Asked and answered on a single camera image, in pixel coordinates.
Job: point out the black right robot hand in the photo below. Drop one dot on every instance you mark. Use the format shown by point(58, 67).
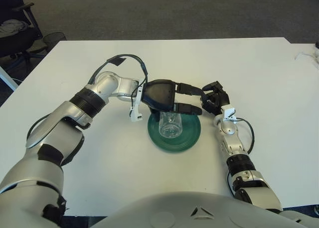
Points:
point(223, 99)

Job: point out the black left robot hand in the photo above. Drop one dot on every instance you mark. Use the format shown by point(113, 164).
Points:
point(159, 93)

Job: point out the clear plastic bottle blue cap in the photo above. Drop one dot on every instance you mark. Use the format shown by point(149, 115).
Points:
point(170, 126)

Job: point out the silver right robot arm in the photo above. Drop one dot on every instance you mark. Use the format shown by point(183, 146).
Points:
point(259, 188)

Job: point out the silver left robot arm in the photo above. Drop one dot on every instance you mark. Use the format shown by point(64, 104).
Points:
point(49, 138)

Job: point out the green round plate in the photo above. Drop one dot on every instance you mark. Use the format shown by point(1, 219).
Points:
point(192, 133)

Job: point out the grey robot torso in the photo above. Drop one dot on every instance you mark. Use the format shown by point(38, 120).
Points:
point(174, 208)

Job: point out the black office chair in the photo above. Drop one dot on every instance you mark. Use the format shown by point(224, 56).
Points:
point(17, 42)

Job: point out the white desk leg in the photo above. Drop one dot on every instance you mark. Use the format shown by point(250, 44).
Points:
point(7, 78)

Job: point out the grey cloth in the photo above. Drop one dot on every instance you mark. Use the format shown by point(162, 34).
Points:
point(11, 27)

